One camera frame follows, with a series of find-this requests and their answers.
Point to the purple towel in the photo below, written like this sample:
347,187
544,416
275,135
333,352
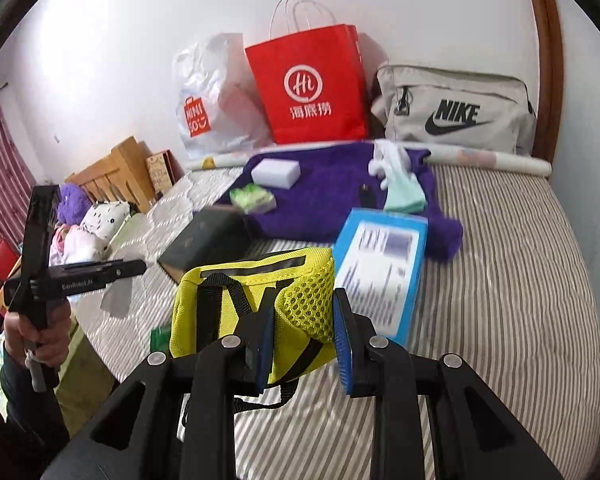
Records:
335,180

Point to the grey Nike bag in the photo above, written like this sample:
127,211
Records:
429,105

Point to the white sponge block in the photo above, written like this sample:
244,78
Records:
276,173

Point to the brown door frame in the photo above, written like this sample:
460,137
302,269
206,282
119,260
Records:
551,78

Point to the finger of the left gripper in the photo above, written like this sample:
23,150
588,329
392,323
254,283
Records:
97,275
39,229

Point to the green wet wipe packet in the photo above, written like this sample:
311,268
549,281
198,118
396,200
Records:
160,339

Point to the wooden headboard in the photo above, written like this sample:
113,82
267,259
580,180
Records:
120,176

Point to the red Haidilao paper bag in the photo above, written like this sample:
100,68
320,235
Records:
312,84

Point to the yellow mesh pouch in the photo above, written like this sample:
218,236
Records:
294,291

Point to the patterned notebook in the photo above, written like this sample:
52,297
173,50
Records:
164,171

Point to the rolled patterned paper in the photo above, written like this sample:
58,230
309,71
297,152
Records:
440,154

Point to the purple plush toy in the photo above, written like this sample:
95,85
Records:
73,204

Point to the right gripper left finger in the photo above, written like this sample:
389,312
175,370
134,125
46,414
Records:
174,417

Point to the striped mattress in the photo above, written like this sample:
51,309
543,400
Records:
515,303

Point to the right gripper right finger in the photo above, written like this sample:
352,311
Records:
473,434

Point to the dark green tin box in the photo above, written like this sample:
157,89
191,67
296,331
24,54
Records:
216,234

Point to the person's left hand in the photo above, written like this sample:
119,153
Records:
50,346

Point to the white Miniso plastic bag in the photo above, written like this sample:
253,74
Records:
219,110

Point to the white and green glove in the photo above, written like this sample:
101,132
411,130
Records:
392,166

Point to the blue tissue pack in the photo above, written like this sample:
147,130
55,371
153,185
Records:
378,259

